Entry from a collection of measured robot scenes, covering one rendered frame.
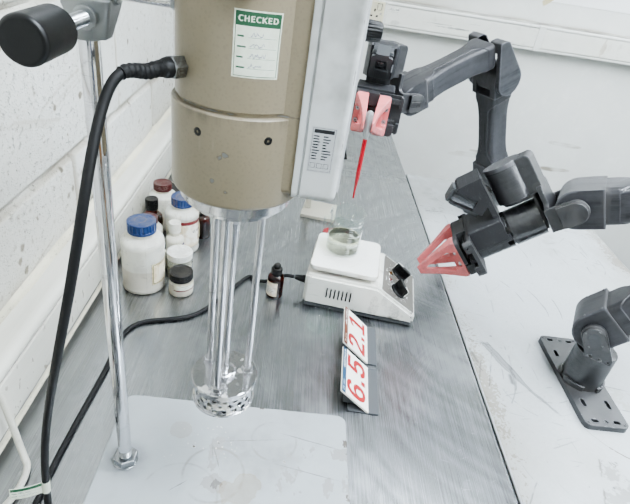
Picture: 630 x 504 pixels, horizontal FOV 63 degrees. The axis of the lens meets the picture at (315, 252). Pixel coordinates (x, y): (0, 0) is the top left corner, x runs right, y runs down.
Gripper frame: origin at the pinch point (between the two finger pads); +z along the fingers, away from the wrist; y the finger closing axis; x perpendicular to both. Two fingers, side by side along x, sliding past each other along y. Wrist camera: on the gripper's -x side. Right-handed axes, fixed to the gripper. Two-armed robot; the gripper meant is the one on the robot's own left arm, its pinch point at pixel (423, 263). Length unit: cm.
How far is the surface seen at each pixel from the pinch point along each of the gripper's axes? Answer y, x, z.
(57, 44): 47, -48, -1
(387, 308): 1.1, 4.9, 9.3
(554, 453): 21.8, 24.1, -7.9
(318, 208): -36.0, -5.1, 24.4
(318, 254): -2.9, -8.3, 16.2
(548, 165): -163, 68, -32
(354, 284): 0.7, -1.9, 12.1
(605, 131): -166, 66, -58
